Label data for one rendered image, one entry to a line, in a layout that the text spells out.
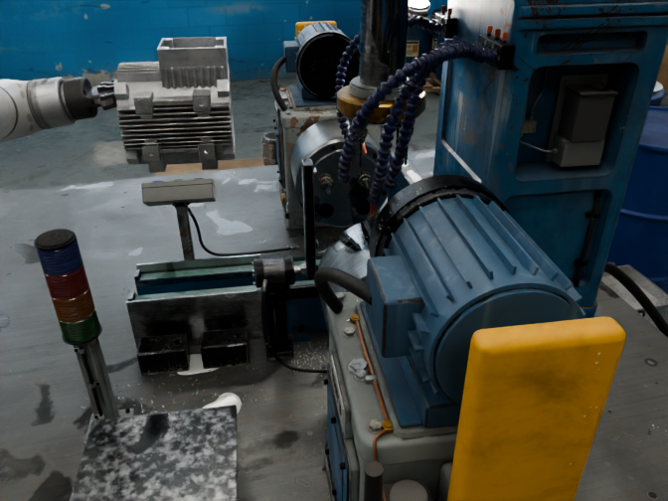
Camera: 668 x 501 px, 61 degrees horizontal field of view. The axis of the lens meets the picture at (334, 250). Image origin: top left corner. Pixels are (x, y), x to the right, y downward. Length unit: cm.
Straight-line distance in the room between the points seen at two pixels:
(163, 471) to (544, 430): 60
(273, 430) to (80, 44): 603
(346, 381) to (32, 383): 83
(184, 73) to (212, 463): 67
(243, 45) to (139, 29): 109
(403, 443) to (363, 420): 5
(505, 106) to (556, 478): 67
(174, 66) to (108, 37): 571
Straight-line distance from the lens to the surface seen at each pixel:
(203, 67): 111
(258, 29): 681
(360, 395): 69
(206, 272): 138
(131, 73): 114
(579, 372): 54
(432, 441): 66
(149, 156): 112
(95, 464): 101
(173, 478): 95
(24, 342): 151
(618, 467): 119
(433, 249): 62
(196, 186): 146
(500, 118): 111
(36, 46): 695
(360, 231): 103
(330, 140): 144
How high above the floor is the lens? 165
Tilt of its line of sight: 31 degrees down
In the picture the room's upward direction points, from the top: straight up
